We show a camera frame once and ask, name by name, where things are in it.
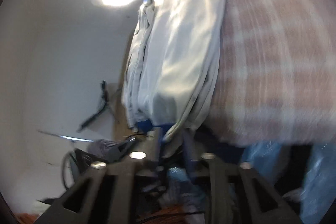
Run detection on white and blue jacket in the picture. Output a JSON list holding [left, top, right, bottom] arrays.
[[122, 0, 226, 141]]

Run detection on plaid bed blanket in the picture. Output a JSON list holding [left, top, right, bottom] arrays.
[[206, 0, 335, 145]]

